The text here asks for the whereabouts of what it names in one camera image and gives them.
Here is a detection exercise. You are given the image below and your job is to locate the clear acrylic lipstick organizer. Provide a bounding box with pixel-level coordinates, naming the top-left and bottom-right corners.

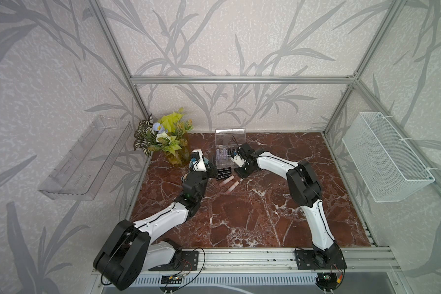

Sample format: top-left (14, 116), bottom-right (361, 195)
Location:
top-left (215, 128), bottom-right (246, 169)

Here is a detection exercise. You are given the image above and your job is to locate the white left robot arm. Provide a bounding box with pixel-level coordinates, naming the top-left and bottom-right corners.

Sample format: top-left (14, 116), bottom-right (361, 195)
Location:
top-left (93, 167), bottom-right (218, 290)

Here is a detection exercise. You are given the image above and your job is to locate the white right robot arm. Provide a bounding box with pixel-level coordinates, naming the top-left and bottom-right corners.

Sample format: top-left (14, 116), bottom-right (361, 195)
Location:
top-left (231, 143), bottom-right (347, 271)

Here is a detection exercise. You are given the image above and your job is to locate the artificial flower plant vase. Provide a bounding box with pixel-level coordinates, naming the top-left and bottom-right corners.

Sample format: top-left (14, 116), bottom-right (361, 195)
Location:
top-left (133, 108), bottom-right (193, 167)

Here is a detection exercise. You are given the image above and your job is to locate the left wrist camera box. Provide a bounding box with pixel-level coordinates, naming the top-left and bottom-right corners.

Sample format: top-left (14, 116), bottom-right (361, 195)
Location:
top-left (189, 149), bottom-right (207, 172)

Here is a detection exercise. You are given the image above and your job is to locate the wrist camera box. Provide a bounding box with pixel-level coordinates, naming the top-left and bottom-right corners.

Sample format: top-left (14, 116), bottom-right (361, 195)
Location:
top-left (230, 151), bottom-right (246, 167)
top-left (189, 149), bottom-right (207, 172)

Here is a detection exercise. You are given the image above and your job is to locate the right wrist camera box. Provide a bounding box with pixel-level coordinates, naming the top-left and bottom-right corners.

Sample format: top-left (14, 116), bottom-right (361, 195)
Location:
top-left (230, 151), bottom-right (246, 167)

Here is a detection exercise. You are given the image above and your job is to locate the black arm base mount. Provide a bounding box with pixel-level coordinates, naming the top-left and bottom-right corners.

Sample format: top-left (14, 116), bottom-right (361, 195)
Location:
top-left (148, 251), bottom-right (199, 271)

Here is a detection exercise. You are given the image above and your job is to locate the aluminium front rail frame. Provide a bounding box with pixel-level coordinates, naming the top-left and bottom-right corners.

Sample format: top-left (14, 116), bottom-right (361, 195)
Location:
top-left (89, 247), bottom-right (401, 294)

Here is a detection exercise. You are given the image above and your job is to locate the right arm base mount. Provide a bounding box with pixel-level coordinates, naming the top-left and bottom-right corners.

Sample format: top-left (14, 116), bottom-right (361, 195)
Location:
top-left (294, 247), bottom-right (347, 271)

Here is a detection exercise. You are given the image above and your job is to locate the clear acrylic wall shelf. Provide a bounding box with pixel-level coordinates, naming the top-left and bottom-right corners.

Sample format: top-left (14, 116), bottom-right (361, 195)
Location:
top-left (38, 115), bottom-right (133, 201)

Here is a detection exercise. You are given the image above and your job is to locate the white wire mesh basket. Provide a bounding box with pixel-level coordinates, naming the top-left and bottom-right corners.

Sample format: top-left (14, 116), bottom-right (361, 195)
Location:
top-left (343, 111), bottom-right (435, 203)

